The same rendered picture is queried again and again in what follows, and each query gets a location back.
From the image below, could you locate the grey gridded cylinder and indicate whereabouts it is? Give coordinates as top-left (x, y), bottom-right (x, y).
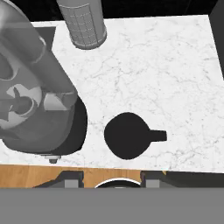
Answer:
top-left (55, 0), bottom-right (108, 51)

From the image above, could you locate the wooden cupboard front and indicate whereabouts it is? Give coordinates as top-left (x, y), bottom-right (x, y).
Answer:
top-left (0, 164), bottom-right (168, 189)

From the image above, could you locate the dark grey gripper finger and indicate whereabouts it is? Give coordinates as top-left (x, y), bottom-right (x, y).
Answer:
top-left (32, 170), bottom-right (85, 189)

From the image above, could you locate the white rimmed black round object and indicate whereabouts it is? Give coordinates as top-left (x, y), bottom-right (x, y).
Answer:
top-left (94, 178), bottom-right (143, 189)

